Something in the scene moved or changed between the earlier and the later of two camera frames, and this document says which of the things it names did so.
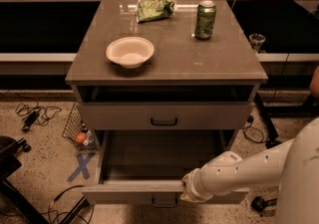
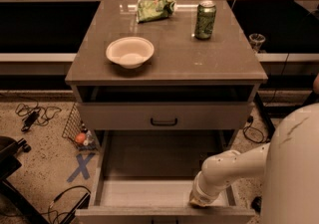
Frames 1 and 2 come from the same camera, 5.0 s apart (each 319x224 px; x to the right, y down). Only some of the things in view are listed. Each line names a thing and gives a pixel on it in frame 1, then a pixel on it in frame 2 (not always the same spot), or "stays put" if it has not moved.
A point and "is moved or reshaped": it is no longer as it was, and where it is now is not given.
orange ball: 80,137 stays put
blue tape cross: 82,166 stays put
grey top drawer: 168,115 stays put
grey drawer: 148,167 is moved or reshaped
